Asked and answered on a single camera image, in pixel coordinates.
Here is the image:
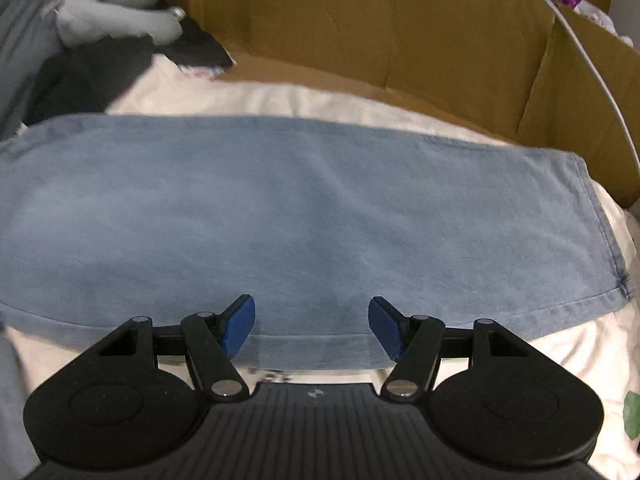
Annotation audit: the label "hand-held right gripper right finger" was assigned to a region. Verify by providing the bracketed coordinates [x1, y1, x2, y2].
[367, 296, 547, 404]

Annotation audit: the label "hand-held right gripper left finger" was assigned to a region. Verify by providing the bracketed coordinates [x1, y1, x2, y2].
[82, 293, 257, 404]

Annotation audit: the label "light blue denim pants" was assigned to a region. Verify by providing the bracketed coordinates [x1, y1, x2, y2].
[0, 113, 636, 372]

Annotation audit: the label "white printed bed sheet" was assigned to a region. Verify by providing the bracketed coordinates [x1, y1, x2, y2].
[0, 54, 640, 480]

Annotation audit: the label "colourful printed cloth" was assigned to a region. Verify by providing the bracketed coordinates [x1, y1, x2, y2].
[179, 61, 228, 82]

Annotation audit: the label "black garment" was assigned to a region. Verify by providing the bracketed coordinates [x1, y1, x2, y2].
[24, 14, 237, 127]

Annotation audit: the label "brown cardboard box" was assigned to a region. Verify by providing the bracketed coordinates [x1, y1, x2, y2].
[149, 0, 640, 209]

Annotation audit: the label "grey neck pillow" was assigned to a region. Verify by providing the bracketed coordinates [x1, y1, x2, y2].
[51, 0, 187, 50]

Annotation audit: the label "grey blanket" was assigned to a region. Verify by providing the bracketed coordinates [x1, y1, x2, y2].
[0, 0, 63, 138]

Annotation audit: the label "purple and white packet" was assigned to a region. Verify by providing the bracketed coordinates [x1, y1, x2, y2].
[539, 0, 637, 47]

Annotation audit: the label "white cable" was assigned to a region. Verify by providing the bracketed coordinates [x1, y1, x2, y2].
[516, 0, 640, 170]

